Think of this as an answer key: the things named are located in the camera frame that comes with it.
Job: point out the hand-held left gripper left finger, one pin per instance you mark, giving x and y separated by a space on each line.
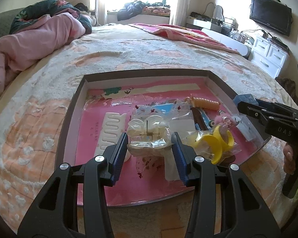
119 153

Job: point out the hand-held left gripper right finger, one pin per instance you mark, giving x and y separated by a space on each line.
180 153

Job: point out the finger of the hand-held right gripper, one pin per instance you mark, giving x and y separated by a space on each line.
255 111
264 102

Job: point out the clear packet with white card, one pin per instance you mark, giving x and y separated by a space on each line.
248 129

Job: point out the white comb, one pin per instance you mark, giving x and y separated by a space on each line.
111 131

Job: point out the yellow bangles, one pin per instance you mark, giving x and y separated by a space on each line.
213 143

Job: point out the clear floral print bag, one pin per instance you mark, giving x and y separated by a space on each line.
149 131

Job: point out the orange hair clip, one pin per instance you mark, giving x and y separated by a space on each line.
206 103

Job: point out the pink cardboard box tray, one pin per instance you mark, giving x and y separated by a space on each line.
72 119

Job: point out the person's right hand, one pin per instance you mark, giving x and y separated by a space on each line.
288 157

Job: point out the small blue box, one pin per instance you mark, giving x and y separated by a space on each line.
243 99

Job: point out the white dresser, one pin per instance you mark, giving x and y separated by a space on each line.
268 54

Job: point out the white bed footboard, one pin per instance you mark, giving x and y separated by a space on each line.
228 41

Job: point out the black television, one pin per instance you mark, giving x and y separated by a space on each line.
270 14

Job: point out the cream peach plush blanket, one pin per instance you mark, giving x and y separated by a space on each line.
27 129

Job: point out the white side table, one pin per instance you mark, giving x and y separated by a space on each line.
203 23

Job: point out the red pink blanket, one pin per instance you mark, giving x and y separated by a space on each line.
183 33

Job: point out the white curtain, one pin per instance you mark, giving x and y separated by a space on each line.
101 2
178 2

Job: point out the pink quilt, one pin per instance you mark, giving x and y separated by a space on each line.
39 42

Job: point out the dark clothes on windowsill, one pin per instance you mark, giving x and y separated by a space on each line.
139 8

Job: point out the dark floral quilt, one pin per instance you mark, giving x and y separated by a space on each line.
39 8

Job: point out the grey headboard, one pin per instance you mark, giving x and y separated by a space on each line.
2 22

